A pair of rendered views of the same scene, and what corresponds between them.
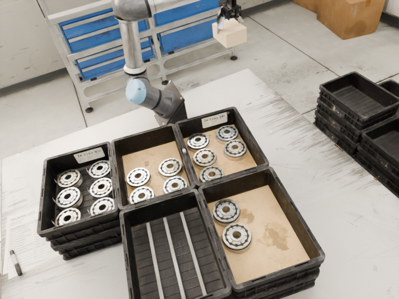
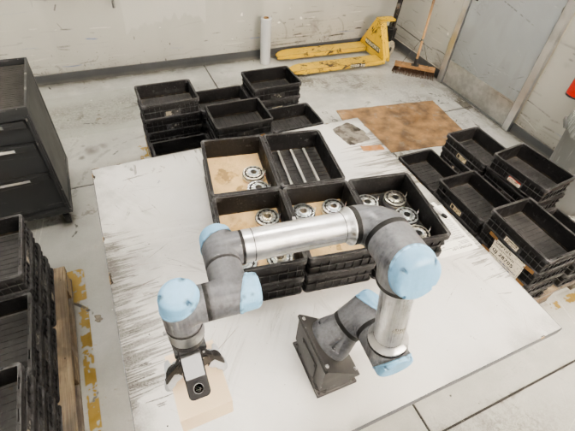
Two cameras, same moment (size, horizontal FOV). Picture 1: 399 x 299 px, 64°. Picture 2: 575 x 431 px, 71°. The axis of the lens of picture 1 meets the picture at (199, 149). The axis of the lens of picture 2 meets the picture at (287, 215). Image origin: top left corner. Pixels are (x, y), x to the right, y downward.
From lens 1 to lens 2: 202 cm
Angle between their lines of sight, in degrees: 88
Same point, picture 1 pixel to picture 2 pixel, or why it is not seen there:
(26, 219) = (455, 244)
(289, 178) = (186, 250)
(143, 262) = (322, 173)
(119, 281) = not seen: hidden behind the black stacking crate
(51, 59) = not seen: outside the picture
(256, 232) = (237, 180)
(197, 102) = (281, 408)
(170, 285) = (302, 161)
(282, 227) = (216, 180)
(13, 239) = (453, 227)
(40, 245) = not seen: hidden behind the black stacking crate
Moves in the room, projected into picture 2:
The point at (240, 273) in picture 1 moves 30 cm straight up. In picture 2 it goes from (255, 162) to (256, 108)
